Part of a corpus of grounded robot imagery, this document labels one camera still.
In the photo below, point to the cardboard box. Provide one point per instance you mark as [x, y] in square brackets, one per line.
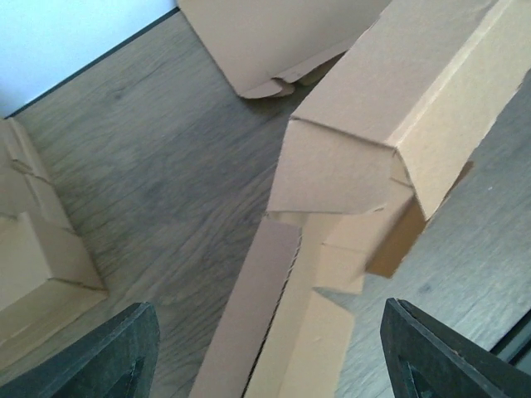
[47, 281]
[25, 183]
[367, 159]

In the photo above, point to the stack of flat cardboard sheets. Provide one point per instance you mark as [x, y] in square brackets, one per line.
[262, 47]

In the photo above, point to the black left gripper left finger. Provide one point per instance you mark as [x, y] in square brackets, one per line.
[116, 359]

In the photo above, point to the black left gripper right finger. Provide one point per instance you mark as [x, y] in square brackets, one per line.
[425, 358]

